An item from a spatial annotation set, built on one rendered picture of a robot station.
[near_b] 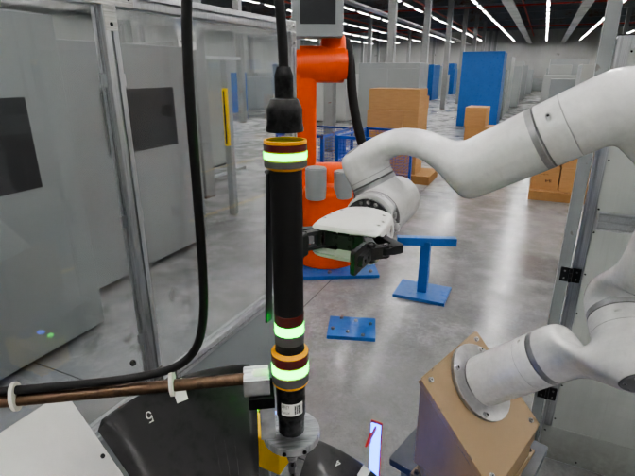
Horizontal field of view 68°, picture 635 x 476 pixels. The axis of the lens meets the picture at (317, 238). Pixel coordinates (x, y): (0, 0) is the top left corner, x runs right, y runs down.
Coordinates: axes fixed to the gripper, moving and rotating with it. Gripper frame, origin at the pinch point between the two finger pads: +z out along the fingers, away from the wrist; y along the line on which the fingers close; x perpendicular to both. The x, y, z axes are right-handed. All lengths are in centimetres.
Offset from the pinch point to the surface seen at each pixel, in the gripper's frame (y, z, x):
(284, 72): -0.7, 10.4, 22.3
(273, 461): 23, -20, -63
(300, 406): -1.9, 10.7, -15.0
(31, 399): 22.5, 26.8, -11.0
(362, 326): 85, -246, -164
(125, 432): 22.8, 16.1, -24.3
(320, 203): 163, -334, -99
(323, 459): 5.6, -11.2, -46.4
